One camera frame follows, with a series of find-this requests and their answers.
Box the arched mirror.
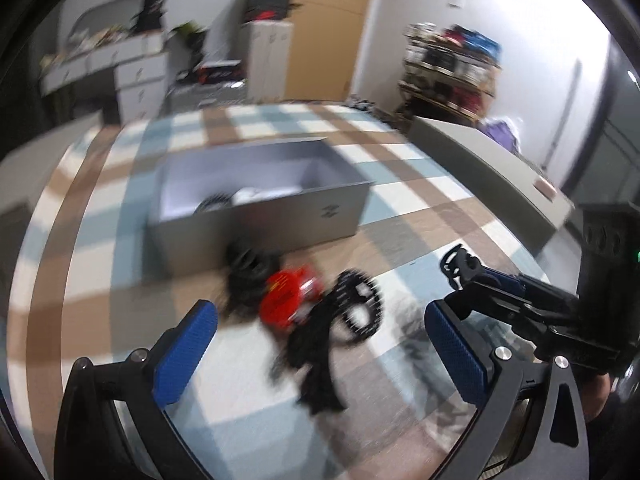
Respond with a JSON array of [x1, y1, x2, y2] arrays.
[[60, 0, 143, 46]]

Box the pile of desk clutter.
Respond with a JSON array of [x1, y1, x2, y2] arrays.
[[45, 27, 136, 61]]

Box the rows of sneakers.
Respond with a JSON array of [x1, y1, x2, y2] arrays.
[[402, 22, 502, 116]]

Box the grey cardboard box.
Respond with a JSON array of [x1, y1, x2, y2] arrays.
[[146, 135, 376, 276]]

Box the black bag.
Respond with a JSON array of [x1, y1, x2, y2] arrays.
[[131, 0, 168, 33]]

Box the wooden shoe rack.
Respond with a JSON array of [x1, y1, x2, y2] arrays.
[[397, 22, 503, 128]]

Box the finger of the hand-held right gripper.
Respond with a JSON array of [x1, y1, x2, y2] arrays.
[[476, 266, 582, 319], [444, 284, 552, 347]]

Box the wooden door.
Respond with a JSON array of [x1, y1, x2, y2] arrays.
[[282, 0, 378, 101]]

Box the dark wardrobe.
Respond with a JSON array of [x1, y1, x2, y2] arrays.
[[565, 35, 640, 206]]

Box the white upright suitcase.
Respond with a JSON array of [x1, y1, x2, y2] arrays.
[[240, 21, 293, 103]]

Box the silver suitcase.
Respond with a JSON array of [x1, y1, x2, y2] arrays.
[[165, 82, 251, 111]]

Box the black wrapped flower bouquet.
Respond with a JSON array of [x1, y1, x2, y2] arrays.
[[172, 21, 208, 68]]

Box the pile of loose shoes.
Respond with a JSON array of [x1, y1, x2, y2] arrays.
[[350, 94, 401, 126]]

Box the black and red shoe box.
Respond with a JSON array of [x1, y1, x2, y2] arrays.
[[244, 7, 293, 25]]

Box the purple bag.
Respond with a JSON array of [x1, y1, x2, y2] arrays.
[[477, 116, 523, 153]]

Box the white dressing desk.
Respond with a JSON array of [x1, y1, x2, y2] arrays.
[[39, 35, 168, 123]]

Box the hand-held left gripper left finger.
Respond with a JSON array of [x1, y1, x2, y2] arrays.
[[54, 299, 221, 480]]

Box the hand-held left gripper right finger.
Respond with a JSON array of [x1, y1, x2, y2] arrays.
[[424, 300, 587, 480]]

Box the red flower hair accessory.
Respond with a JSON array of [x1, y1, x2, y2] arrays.
[[259, 267, 323, 331]]

